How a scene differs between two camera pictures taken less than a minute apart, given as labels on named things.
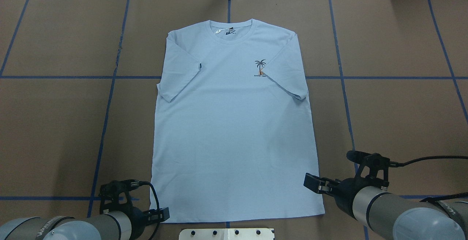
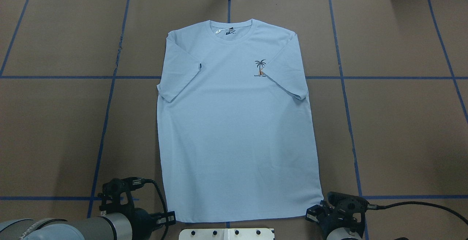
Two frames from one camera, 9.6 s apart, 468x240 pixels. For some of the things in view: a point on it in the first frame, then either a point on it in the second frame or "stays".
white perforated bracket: [227, 233] stays
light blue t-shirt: [233, 136] stays
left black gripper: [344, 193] -> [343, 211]
